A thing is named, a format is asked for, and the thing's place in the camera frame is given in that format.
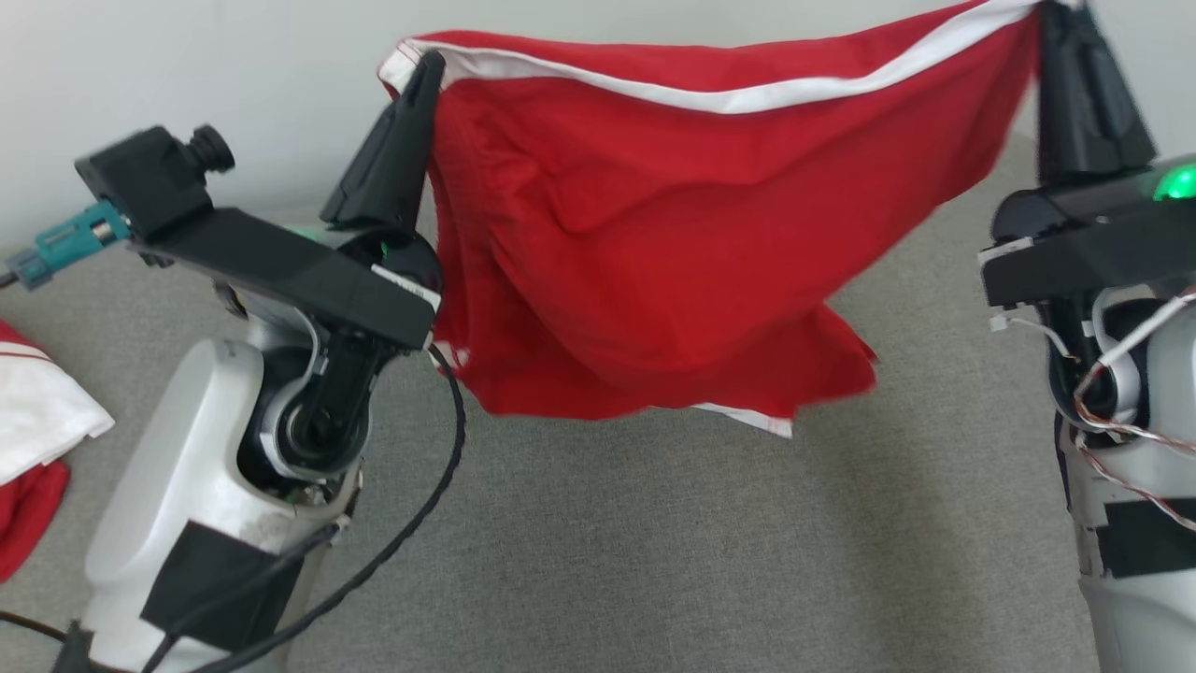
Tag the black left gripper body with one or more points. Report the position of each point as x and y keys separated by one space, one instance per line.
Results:
x=308 y=276

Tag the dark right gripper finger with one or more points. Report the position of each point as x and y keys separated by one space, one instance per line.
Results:
x=1058 y=103
x=1107 y=121

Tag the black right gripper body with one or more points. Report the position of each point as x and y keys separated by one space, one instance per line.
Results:
x=1093 y=243

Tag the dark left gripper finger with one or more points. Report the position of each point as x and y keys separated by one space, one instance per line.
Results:
x=374 y=159
x=416 y=159

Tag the red shorts white stripe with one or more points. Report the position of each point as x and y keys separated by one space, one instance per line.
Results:
x=654 y=234

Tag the red white number jersey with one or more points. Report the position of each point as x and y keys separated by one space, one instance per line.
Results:
x=37 y=421

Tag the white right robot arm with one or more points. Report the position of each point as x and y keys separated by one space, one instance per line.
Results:
x=1149 y=617

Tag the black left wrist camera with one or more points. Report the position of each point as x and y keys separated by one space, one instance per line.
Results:
x=149 y=178

